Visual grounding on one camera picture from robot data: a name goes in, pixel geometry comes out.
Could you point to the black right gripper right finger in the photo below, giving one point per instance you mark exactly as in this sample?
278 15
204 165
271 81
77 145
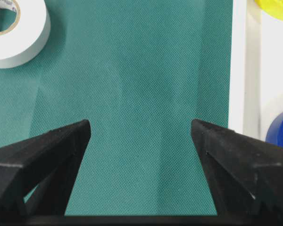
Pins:
244 175

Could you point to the white plastic tray case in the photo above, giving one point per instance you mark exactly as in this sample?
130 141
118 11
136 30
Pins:
256 71

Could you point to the blue tape roll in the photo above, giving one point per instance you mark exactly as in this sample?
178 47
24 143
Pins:
275 132

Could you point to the white tape roll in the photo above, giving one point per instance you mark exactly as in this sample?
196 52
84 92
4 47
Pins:
27 35

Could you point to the yellow tape roll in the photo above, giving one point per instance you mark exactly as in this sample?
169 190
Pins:
272 7

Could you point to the green table cloth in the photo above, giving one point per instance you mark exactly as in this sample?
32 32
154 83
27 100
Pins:
140 71

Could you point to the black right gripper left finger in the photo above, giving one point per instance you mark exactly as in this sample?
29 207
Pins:
37 175

